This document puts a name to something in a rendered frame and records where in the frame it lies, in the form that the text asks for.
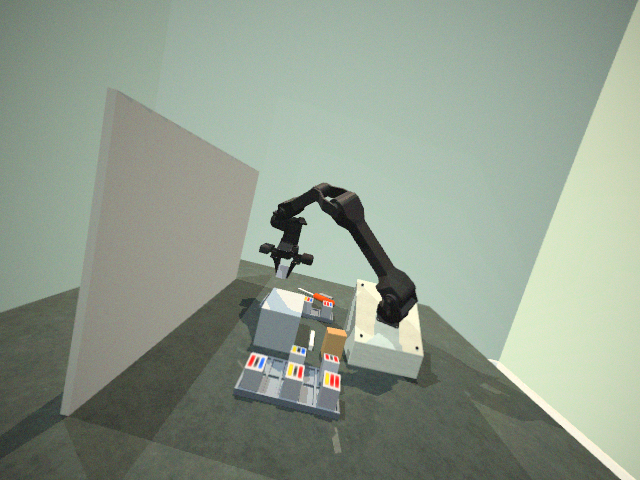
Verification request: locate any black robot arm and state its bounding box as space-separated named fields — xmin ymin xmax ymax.
xmin=270 ymin=183 xmax=418 ymax=328

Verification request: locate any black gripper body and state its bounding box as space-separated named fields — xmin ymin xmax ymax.
xmin=259 ymin=233 xmax=314 ymax=265

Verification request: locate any orange rectangular block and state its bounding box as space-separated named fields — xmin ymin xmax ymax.
xmin=321 ymin=327 xmax=347 ymax=360

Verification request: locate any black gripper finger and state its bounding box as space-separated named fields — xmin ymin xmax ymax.
xmin=270 ymin=255 xmax=281 ymax=273
xmin=286 ymin=260 xmax=301 ymax=278

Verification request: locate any large grey flat panel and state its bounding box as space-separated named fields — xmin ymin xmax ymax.
xmin=60 ymin=88 xmax=259 ymax=416

